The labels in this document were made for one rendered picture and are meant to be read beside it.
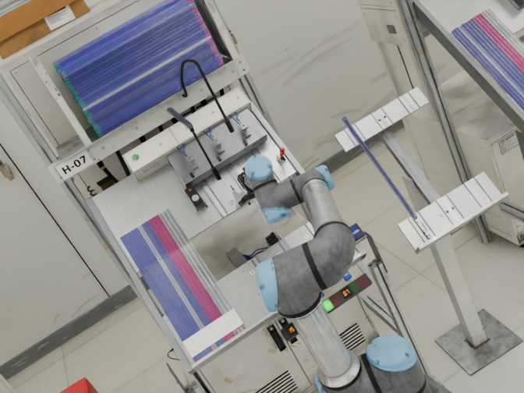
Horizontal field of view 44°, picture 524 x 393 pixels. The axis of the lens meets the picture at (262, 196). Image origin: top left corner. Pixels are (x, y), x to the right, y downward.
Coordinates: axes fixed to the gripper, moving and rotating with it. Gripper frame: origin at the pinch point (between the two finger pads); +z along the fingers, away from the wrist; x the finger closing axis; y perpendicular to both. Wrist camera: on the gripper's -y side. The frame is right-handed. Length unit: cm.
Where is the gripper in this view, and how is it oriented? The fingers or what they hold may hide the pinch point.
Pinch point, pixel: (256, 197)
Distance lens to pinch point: 214.3
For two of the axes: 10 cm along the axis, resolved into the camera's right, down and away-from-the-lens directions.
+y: -5.5, -8.2, 1.4
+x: -8.3, 5.3, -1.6
